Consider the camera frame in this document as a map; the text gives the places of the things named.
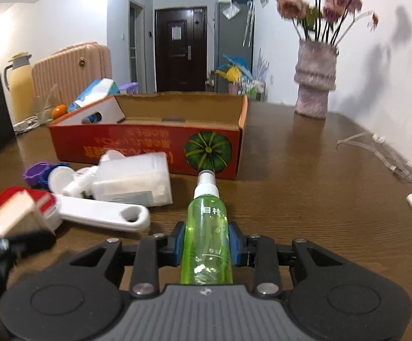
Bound grey refrigerator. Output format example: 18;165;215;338
214;0;254;72

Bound pink textured vase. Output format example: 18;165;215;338
294;40;338;120

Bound orange fruit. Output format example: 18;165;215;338
51;104;68;120

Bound clear drinking glass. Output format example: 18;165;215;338
33;84;60;126

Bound dried pink roses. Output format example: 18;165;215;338
274;0;379;48

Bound white ridged bottle cap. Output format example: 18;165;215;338
47;165;76;194

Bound blue bottle cap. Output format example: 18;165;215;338
38;162;72;190

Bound white lint roller handle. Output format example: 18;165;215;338
55;194;151;232

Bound green spray bottle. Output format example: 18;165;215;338
181;170;233;285

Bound pink ribbed suitcase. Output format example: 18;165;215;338
32;41;112;105

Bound white cable on table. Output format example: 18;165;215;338
335;131;412;186

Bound red cardboard box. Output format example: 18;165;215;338
49;92;248;179

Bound translucent plastic container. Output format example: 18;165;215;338
91;152;173;207

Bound white small spray bottle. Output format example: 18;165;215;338
61;165;98;199

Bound purple tissue pack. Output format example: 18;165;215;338
119;82;139;95

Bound yellow thermos jug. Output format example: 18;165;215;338
3;52;34;123

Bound wire rack with clutter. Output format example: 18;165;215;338
205;55;269;102

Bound purple bottle cap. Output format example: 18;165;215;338
23;162;50;188

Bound dark brown door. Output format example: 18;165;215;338
155;6;207;92

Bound blue tissue pack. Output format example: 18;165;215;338
67;78;120;113

